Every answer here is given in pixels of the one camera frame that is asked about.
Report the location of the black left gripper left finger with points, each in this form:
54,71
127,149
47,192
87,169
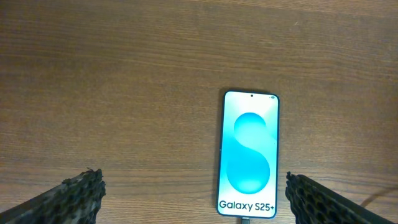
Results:
75,200

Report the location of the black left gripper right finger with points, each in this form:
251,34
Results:
313,203

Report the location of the blue Galaxy smartphone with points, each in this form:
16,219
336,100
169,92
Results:
249,155

